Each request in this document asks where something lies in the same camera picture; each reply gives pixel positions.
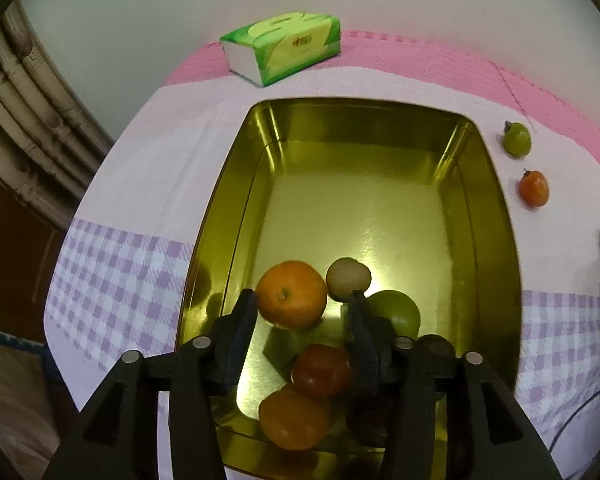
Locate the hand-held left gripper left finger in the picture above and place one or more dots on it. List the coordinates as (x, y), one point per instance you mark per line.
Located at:
(232, 345)

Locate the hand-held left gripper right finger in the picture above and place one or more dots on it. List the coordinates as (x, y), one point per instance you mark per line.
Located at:
(365, 350)

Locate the large red tomato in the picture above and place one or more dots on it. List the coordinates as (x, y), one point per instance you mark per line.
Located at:
(322, 371)

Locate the large green citrus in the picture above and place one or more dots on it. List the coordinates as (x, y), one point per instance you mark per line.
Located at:
(400, 312)

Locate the dark brown passion fruit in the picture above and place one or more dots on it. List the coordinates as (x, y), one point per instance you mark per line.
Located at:
(437, 344)

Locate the brown kiwi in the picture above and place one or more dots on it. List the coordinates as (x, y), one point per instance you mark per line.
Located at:
(348, 277)

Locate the large orange mandarin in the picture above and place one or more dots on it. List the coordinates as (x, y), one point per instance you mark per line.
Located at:
(291, 294)

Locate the gold metal tray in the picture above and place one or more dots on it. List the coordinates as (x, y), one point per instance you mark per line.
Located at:
(355, 200)

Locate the small red-orange tomato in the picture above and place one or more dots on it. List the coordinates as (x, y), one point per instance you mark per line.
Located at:
(534, 189)

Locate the round green citrus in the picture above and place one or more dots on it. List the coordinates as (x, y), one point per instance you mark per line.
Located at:
(516, 139)

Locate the pink and purple checked tablecloth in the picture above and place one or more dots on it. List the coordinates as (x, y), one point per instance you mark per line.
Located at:
(155, 160)

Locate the beige fabric with blue trim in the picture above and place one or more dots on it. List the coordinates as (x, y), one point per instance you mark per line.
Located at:
(10, 400)

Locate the brown wooden cabinet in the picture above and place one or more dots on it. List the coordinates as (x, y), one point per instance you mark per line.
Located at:
(15, 270)

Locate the green tissue pack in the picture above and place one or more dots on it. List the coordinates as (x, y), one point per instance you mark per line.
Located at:
(280, 45)

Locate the beige patterned curtain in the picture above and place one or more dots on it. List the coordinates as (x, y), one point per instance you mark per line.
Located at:
(25, 110)

